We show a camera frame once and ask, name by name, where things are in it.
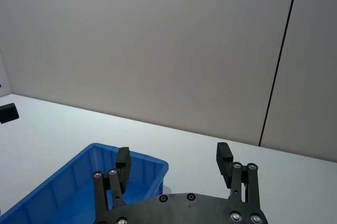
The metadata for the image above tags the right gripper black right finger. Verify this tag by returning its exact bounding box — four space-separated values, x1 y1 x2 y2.
215 141 264 224

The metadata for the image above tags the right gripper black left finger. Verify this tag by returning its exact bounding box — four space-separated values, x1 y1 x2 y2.
93 146 132 224

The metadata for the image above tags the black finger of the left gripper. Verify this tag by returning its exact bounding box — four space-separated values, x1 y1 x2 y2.
0 103 20 125

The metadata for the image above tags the blue plastic bin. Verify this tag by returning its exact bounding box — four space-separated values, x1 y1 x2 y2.
0 142 170 224

